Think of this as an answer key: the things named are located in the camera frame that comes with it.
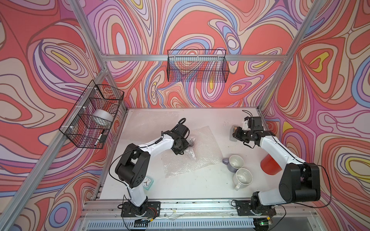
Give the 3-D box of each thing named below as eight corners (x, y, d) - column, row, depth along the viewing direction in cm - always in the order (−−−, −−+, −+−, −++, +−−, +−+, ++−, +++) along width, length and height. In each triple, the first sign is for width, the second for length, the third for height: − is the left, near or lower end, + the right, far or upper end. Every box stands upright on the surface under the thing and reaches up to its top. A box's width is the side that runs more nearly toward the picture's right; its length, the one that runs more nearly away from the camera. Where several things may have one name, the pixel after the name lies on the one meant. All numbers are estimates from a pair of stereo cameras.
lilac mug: (232, 175, 86) (236, 169, 79) (221, 163, 91) (224, 157, 84) (242, 167, 89) (246, 161, 83) (231, 156, 94) (234, 149, 87)
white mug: (233, 191, 80) (237, 187, 73) (230, 173, 87) (233, 168, 80) (250, 191, 80) (256, 187, 73) (245, 173, 86) (250, 168, 80)
